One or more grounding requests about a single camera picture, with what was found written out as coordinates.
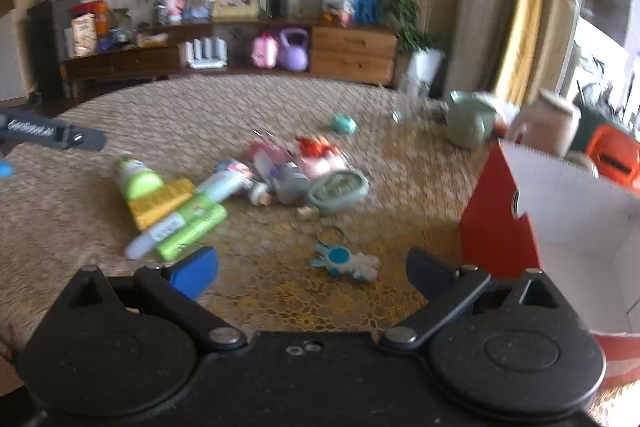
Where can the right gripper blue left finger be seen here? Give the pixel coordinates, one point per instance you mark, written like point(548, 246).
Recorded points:
point(171, 293)

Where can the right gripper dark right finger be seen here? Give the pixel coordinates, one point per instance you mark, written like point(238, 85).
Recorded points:
point(448, 292)

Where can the yellow box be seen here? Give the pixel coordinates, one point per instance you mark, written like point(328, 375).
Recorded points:
point(152, 207)

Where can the white green bunny tube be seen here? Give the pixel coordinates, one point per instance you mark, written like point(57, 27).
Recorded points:
point(215, 190)

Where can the blue white astronaut keychain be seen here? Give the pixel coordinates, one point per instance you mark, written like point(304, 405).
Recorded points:
point(338, 260)

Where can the green lid toothpick jar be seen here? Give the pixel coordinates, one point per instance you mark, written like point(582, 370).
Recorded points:
point(135, 179)

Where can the clear bottle silver cap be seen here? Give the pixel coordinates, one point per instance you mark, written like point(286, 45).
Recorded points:
point(279, 170)

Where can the pink heart shaped box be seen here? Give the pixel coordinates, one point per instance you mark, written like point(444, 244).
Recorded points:
point(316, 167)

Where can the red orange toy figure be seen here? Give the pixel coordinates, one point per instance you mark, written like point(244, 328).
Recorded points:
point(316, 147)

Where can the red white cardboard box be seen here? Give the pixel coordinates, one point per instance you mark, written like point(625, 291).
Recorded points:
point(533, 210)

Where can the green ceramic mug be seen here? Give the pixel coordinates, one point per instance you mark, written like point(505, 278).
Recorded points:
point(469, 121)

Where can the clear drinking glass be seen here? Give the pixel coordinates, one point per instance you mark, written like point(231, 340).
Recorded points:
point(412, 91)

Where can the white wifi router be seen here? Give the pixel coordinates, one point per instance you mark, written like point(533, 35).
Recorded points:
point(206, 53)

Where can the yellow curtain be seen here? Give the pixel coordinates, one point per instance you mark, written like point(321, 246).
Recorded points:
point(517, 60)

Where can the wooden media sideboard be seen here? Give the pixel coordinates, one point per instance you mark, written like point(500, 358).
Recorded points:
point(365, 54)

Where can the purple kettlebell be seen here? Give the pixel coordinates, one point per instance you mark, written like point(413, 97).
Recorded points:
point(293, 51)

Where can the black speaker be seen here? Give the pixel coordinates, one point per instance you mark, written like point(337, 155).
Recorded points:
point(279, 9)

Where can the blue plastic basket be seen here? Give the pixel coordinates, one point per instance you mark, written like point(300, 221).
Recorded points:
point(368, 12)

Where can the picture frame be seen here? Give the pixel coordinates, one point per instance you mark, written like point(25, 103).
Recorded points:
point(236, 9)

